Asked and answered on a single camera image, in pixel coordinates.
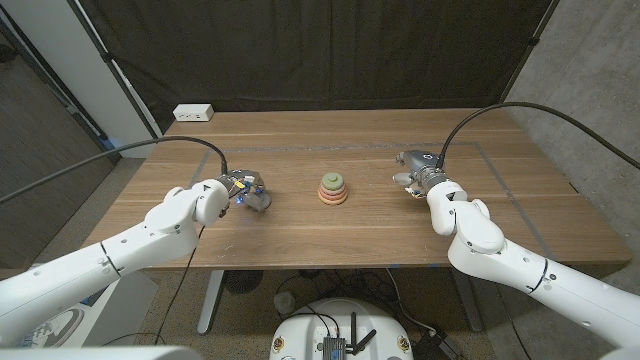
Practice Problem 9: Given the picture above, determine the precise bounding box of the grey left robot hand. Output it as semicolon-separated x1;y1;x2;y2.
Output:
217;169;273;219

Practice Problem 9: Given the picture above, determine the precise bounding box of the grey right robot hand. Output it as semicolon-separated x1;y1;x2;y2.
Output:
392;149;450;199

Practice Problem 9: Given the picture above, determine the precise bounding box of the small dark grey disk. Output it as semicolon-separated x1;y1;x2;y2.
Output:
244;192;273;212

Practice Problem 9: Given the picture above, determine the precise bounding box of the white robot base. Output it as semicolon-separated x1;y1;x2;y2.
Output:
269;298;414;360

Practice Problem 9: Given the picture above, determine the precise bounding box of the white power strip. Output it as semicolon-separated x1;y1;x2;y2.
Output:
172;103;215;123

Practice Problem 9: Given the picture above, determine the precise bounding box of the round black table foot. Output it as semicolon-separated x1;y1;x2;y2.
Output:
223;269;264;295

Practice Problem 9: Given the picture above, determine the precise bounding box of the white table leg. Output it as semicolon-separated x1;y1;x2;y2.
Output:
197;269;226;336

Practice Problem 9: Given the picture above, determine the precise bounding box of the round grey floor object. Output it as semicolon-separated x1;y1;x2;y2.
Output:
273;292;297;316

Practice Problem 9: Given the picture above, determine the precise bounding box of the grey table leg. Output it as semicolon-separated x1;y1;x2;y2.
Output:
449;269;484;334

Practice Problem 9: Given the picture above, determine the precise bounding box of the black backdrop curtain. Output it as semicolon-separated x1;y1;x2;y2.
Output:
69;0;560;135

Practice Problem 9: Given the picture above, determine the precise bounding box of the black backdrop stand pole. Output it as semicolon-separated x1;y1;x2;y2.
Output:
66;0;164;143
498;0;560;108

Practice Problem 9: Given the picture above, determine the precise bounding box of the black power adapter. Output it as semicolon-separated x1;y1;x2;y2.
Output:
414;329;464;360

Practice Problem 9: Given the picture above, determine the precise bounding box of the grey radio box with antennas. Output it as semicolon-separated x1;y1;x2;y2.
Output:
322;312;377;360

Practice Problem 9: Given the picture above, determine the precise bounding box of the white sneaker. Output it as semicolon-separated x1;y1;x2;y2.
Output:
17;308;85;349

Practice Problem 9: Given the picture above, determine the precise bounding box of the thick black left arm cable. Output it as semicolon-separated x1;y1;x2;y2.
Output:
0;135;229;206

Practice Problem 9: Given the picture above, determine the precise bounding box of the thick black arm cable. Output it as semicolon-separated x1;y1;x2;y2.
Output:
435;101;640;171
0;135;229;206

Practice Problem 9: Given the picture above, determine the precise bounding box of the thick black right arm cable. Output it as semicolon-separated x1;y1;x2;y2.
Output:
435;101;640;171

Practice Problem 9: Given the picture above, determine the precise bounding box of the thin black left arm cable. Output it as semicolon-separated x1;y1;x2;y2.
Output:
153;225;206;346

